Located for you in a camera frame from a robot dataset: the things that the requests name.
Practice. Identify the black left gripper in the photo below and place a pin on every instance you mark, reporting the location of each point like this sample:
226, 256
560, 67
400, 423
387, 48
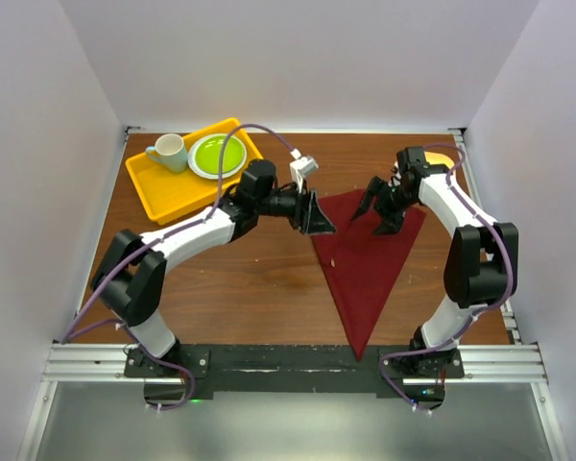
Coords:
306, 215

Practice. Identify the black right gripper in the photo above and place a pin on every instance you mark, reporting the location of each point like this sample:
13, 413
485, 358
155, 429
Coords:
391, 223

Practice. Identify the dark red cloth napkin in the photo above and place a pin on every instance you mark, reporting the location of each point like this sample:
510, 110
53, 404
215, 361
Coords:
367, 266

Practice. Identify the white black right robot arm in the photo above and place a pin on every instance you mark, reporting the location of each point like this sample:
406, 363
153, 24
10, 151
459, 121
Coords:
480, 271

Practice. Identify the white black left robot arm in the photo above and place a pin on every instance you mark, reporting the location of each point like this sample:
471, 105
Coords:
130, 278

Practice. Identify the small yellow square dish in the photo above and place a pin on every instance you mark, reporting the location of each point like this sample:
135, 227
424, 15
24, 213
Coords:
438, 158

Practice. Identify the green plate white rim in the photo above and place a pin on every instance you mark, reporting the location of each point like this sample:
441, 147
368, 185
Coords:
204, 156

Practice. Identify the yellow plastic tray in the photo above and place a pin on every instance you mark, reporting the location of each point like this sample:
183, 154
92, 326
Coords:
167, 196

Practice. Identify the light blue ceramic mug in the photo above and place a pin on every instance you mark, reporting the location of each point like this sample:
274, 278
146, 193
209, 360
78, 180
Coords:
169, 150

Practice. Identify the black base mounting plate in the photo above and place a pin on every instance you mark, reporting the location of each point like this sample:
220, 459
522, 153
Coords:
318, 369

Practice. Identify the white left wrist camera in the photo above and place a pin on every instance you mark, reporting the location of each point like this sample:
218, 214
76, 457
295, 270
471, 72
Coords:
301, 167

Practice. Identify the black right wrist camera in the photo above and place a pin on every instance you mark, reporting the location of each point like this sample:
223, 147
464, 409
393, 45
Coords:
411, 158

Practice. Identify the aluminium frame rail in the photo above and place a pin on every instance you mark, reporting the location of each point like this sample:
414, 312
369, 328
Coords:
482, 364

